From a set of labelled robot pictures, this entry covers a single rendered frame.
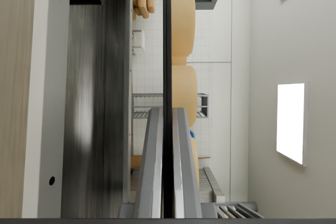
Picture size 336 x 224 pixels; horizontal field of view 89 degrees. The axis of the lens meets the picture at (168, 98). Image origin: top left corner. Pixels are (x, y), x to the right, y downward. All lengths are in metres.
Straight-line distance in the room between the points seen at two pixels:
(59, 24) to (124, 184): 0.37
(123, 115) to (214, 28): 4.35
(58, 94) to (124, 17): 0.35
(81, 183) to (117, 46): 0.32
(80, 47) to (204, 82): 4.10
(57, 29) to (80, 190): 0.28
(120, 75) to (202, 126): 4.07
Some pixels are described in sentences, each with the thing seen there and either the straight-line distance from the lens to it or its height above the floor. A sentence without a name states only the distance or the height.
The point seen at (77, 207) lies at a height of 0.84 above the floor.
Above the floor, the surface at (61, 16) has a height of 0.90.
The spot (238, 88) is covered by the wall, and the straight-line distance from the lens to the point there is 4.62.
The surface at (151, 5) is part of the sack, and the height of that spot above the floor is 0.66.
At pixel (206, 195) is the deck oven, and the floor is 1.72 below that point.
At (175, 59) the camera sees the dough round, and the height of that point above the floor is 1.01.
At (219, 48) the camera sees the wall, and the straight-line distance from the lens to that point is 4.57.
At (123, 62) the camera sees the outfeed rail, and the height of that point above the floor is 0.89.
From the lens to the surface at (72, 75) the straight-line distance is 0.33.
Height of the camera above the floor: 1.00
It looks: level
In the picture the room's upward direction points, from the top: 90 degrees clockwise
